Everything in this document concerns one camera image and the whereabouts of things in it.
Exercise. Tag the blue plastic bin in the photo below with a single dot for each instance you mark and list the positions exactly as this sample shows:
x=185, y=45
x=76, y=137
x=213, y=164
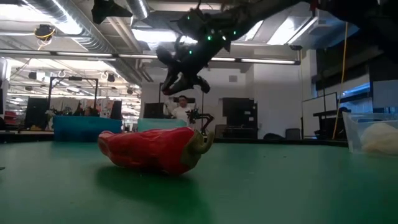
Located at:
x=87, y=130

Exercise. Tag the black office chair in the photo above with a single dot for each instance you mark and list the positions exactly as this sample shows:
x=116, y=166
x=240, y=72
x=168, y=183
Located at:
x=293, y=134

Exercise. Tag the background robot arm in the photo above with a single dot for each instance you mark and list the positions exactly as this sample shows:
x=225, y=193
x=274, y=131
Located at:
x=202, y=118

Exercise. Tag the long ceiling light strip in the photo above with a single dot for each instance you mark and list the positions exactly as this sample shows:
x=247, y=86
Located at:
x=84, y=54

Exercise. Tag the round silver ceiling duct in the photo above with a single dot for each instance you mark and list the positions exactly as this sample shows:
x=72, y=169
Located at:
x=138, y=9

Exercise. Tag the clear plastic bin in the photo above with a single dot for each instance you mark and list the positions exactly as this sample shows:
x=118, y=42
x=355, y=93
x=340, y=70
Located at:
x=353, y=133

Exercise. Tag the white garlic head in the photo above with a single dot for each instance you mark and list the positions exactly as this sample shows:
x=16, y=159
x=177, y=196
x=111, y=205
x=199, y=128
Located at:
x=381, y=138

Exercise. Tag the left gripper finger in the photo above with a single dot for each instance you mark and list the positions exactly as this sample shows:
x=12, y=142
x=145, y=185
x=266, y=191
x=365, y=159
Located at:
x=119, y=9

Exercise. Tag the large black monitor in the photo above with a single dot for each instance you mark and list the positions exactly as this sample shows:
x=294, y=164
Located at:
x=237, y=109

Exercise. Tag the teal plastic bin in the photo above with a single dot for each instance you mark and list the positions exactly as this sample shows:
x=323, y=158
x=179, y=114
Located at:
x=155, y=124

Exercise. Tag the long red pepper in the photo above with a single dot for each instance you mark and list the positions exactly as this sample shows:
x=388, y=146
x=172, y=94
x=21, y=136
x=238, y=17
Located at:
x=146, y=149

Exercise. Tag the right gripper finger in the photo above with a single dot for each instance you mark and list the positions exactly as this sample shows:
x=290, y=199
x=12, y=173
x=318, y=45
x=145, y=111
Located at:
x=184, y=84
x=170, y=79

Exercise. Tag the colourful wall poster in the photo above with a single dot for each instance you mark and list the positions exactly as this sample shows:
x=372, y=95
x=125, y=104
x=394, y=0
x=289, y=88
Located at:
x=105, y=107

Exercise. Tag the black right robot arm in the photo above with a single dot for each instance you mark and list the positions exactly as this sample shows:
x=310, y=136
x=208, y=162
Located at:
x=248, y=11

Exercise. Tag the black gantry frame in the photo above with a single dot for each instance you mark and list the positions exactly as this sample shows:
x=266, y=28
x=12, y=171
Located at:
x=75, y=78

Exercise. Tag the green table mat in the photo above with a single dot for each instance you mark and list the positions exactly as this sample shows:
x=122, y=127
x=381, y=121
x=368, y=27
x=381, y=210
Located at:
x=280, y=186

